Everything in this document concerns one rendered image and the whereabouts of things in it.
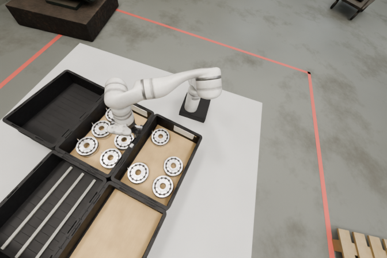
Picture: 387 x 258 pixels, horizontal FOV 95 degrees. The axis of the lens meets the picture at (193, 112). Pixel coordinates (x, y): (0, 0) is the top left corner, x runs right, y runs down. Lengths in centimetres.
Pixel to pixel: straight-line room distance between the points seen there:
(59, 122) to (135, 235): 71
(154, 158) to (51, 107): 66
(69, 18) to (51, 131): 197
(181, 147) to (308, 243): 162
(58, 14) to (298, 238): 363
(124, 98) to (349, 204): 251
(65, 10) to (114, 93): 258
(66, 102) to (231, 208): 115
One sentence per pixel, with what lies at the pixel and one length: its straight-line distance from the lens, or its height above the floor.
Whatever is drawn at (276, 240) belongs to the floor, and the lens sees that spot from 211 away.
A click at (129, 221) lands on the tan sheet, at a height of 83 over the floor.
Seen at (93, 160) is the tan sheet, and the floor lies 83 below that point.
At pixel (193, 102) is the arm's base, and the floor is 87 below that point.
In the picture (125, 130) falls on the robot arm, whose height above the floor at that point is 116.
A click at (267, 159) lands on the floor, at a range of 222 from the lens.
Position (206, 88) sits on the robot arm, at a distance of 60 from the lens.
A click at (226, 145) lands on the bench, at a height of 70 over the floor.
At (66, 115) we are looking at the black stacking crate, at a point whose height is 83.
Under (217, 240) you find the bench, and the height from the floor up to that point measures 70.
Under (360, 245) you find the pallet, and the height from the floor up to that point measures 10.
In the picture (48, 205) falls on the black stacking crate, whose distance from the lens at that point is 109.
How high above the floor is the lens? 181
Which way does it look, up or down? 58 degrees down
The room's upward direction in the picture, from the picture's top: 18 degrees clockwise
